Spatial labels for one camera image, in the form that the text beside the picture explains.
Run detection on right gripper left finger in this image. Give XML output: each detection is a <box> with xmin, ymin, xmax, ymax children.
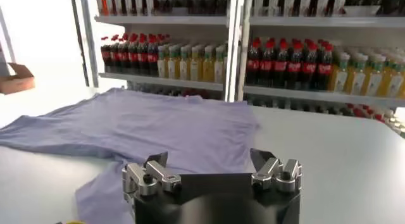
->
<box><xmin>121</xmin><ymin>151</ymin><xmax>183</xmax><ymax>203</ymax></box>

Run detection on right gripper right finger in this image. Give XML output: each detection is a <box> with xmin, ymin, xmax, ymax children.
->
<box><xmin>249</xmin><ymin>148</ymin><xmax>303</xmax><ymax>194</ymax></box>

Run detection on purple t-shirt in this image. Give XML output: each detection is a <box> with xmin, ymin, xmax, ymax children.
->
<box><xmin>0</xmin><ymin>87</ymin><xmax>262</xmax><ymax>224</ymax></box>

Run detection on cola bottle red cap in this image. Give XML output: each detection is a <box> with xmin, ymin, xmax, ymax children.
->
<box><xmin>273</xmin><ymin>39</ymin><xmax>289</xmax><ymax>89</ymax></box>
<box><xmin>246</xmin><ymin>38</ymin><xmax>261</xmax><ymax>86</ymax></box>
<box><xmin>147</xmin><ymin>34</ymin><xmax>159</xmax><ymax>77</ymax></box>
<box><xmin>128</xmin><ymin>34</ymin><xmax>139</xmax><ymax>76</ymax></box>
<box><xmin>109</xmin><ymin>35</ymin><xmax>120</xmax><ymax>73</ymax></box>
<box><xmin>287</xmin><ymin>40</ymin><xmax>303</xmax><ymax>90</ymax></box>
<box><xmin>118</xmin><ymin>34</ymin><xmax>130</xmax><ymax>75</ymax></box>
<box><xmin>317</xmin><ymin>43</ymin><xmax>333</xmax><ymax>92</ymax></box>
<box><xmin>100</xmin><ymin>37</ymin><xmax>111</xmax><ymax>73</ymax></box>
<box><xmin>259</xmin><ymin>39</ymin><xmax>275</xmax><ymax>87</ymax></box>
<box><xmin>137</xmin><ymin>34</ymin><xmax>149</xmax><ymax>77</ymax></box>
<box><xmin>301</xmin><ymin>41</ymin><xmax>318</xmax><ymax>90</ymax></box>

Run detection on yellow juice bottle white cap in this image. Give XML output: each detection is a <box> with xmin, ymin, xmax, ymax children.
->
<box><xmin>157</xmin><ymin>45</ymin><xmax>168</xmax><ymax>79</ymax></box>
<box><xmin>179</xmin><ymin>45</ymin><xmax>190</xmax><ymax>82</ymax></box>
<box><xmin>346</xmin><ymin>54</ymin><xmax>369</xmax><ymax>96</ymax></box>
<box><xmin>189</xmin><ymin>45</ymin><xmax>203</xmax><ymax>82</ymax></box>
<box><xmin>381</xmin><ymin>59</ymin><xmax>405</xmax><ymax>98</ymax></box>
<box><xmin>214</xmin><ymin>45</ymin><xmax>227</xmax><ymax>84</ymax></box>
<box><xmin>363</xmin><ymin>56</ymin><xmax>387</xmax><ymax>97</ymax></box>
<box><xmin>328</xmin><ymin>53</ymin><xmax>351</xmax><ymax>93</ymax></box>
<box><xmin>167</xmin><ymin>44</ymin><xmax>180</xmax><ymax>80</ymax></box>

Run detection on grey metal shelf rack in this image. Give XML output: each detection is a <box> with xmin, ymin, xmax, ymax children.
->
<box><xmin>235</xmin><ymin>0</ymin><xmax>405</xmax><ymax>140</ymax></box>
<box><xmin>69</xmin><ymin>0</ymin><xmax>241</xmax><ymax>103</ymax></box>

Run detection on brown cardboard box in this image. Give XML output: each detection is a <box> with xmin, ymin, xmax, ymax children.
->
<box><xmin>0</xmin><ymin>62</ymin><xmax>36</xmax><ymax>96</ymax></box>

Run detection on red drink bottle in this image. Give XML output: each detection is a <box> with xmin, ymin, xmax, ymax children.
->
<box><xmin>97</xmin><ymin>0</ymin><xmax>109</xmax><ymax>16</ymax></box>

